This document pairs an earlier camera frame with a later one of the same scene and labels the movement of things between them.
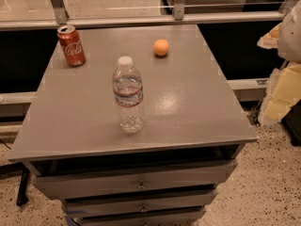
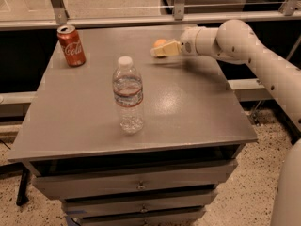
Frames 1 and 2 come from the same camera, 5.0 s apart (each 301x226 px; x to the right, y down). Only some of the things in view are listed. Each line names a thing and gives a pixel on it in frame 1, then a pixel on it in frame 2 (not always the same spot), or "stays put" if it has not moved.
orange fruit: x=161 y=46 stays put
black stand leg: x=22 y=199 stays put
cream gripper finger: x=283 y=90 -> x=187 y=46
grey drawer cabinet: x=169 y=173 stays put
